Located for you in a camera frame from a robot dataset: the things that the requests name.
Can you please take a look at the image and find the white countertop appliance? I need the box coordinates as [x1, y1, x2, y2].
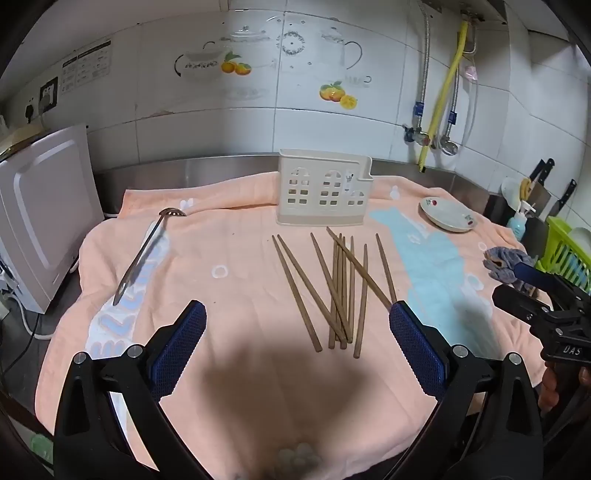
[0, 124, 106, 313]

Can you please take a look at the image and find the corrugated metal hose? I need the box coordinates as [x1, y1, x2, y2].
[411, 0, 435, 134]
[443, 65, 463, 139]

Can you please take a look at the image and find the white dish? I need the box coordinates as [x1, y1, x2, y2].
[501, 176, 525, 208]

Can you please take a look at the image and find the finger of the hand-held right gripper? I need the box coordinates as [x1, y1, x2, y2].
[512, 261, 591, 310]
[491, 286, 555, 326]

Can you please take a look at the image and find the white wall notice sticker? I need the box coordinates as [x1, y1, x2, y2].
[60, 41, 113, 93]

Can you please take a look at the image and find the metal slotted spoon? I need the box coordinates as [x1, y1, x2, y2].
[112, 208, 188, 306]

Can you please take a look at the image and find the black power cable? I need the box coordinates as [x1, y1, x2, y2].
[0, 330, 38, 376]

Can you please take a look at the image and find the grey dish cloth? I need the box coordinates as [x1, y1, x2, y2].
[482, 246, 539, 296]

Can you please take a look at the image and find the green plastic dish rack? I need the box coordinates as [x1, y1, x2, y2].
[533, 216, 591, 296]

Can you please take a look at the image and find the orange printed towel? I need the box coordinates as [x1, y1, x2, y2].
[34, 170, 552, 480]

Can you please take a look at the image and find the white cherry print plate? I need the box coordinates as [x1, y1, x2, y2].
[419, 196, 478, 233]

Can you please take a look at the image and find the black wall power outlet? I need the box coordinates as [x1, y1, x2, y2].
[39, 78, 59, 112]

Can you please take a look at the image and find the blue soap pump bottle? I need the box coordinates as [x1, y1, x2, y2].
[505, 200, 536, 241]

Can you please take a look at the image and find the yellow gas pipe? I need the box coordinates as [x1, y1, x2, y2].
[418, 21, 469, 174]

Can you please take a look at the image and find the pile of wooden chopsticks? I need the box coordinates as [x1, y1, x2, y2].
[271, 226, 399, 360]

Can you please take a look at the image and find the cream plastic utensil holder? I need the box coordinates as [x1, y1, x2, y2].
[276, 148, 374, 227]

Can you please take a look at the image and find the person's right hand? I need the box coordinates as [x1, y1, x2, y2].
[537, 364, 566, 414]

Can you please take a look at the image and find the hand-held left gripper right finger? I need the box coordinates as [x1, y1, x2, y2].
[389, 300, 543, 480]

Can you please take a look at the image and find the white power cable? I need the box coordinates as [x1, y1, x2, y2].
[7, 291, 52, 341]

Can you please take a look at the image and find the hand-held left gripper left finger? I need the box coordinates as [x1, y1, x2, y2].
[54, 299, 208, 480]

